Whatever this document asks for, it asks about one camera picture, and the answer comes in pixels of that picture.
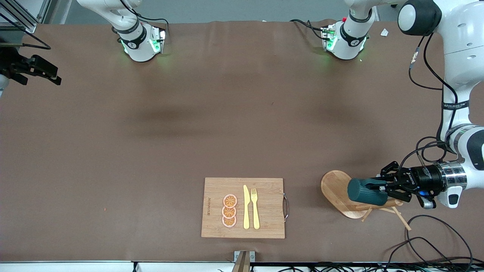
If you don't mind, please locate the bamboo mug rack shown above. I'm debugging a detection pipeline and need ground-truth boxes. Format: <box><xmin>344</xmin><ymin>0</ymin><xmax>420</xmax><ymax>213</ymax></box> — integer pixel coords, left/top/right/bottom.
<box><xmin>320</xmin><ymin>170</ymin><xmax>413</xmax><ymax>232</ymax></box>

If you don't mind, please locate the thin black table cable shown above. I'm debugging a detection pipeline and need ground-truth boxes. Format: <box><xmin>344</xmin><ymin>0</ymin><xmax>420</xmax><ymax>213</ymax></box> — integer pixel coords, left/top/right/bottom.
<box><xmin>385</xmin><ymin>236</ymin><xmax>473</xmax><ymax>272</ymax></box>

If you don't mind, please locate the brown wooden bar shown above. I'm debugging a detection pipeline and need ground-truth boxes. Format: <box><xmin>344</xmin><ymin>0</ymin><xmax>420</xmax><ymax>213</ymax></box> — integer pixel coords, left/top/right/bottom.
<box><xmin>231</xmin><ymin>251</ymin><xmax>251</xmax><ymax>272</ymax></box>

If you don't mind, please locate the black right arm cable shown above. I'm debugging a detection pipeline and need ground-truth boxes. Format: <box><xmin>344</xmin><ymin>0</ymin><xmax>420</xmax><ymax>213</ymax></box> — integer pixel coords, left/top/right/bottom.
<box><xmin>0</xmin><ymin>13</ymin><xmax>52</xmax><ymax>51</ymax></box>

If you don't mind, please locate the brown table cover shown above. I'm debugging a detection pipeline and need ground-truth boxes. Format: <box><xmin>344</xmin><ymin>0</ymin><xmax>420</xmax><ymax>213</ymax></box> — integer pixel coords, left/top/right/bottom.
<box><xmin>0</xmin><ymin>19</ymin><xmax>484</xmax><ymax>263</ymax></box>

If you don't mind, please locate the black braided cable loop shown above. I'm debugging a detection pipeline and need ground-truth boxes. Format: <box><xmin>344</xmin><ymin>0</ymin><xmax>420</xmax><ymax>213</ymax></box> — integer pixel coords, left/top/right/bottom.
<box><xmin>405</xmin><ymin>214</ymin><xmax>474</xmax><ymax>272</ymax></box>

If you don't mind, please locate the yellow plastic fork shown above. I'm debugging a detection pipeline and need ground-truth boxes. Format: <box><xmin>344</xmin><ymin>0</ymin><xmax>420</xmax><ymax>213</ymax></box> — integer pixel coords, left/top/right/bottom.
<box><xmin>251</xmin><ymin>188</ymin><xmax>261</xmax><ymax>230</ymax></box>

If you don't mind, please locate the black left base cable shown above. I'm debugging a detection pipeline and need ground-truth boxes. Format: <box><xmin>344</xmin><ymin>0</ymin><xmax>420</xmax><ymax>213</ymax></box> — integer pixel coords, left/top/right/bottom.
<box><xmin>289</xmin><ymin>19</ymin><xmax>326</xmax><ymax>40</ymax></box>

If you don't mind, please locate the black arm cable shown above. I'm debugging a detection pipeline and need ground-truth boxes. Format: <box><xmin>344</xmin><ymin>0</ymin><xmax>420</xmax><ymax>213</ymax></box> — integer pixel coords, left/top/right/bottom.
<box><xmin>408</xmin><ymin>32</ymin><xmax>460</xmax><ymax>174</ymax></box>
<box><xmin>0</xmin><ymin>13</ymin><xmax>52</xmax><ymax>51</ymax></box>

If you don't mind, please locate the small metal bracket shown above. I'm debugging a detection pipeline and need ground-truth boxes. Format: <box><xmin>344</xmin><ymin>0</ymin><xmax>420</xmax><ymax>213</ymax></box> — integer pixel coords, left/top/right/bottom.
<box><xmin>234</xmin><ymin>250</ymin><xmax>256</xmax><ymax>263</ymax></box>

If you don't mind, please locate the black right base cable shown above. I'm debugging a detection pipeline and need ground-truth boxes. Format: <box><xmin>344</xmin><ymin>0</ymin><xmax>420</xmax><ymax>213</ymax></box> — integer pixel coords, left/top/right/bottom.
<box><xmin>119</xmin><ymin>0</ymin><xmax>169</xmax><ymax>38</ymax></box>

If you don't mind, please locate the aluminium frame profile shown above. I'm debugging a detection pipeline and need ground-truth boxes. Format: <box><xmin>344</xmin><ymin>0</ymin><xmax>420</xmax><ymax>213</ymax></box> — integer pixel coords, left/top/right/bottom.
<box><xmin>0</xmin><ymin>0</ymin><xmax>52</xmax><ymax>34</ymax></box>

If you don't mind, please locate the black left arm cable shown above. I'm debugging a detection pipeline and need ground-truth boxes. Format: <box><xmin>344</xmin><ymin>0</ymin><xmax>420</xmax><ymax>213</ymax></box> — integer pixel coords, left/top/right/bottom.
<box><xmin>408</xmin><ymin>32</ymin><xmax>460</xmax><ymax>174</ymax></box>

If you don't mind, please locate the teal ribbed cup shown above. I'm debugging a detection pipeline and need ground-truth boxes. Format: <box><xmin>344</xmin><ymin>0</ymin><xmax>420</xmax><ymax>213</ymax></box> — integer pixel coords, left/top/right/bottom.
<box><xmin>347</xmin><ymin>178</ymin><xmax>389</xmax><ymax>206</ymax></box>

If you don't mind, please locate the bamboo cutting board, metal handle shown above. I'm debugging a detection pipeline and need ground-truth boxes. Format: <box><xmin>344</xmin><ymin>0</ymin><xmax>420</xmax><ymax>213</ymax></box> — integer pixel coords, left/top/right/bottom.
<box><xmin>201</xmin><ymin>177</ymin><xmax>290</xmax><ymax>239</ymax></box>

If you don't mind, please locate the black base cable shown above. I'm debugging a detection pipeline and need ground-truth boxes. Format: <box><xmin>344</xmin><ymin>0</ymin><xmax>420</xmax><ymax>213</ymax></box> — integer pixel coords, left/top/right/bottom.
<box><xmin>119</xmin><ymin>0</ymin><xmax>169</xmax><ymax>38</ymax></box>
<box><xmin>289</xmin><ymin>19</ymin><xmax>326</xmax><ymax>40</ymax></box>

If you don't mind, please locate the yellow plastic knife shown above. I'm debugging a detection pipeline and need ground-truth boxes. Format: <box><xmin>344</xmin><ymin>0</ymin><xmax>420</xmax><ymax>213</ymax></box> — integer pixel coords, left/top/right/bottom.
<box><xmin>243</xmin><ymin>185</ymin><xmax>251</xmax><ymax>230</ymax></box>

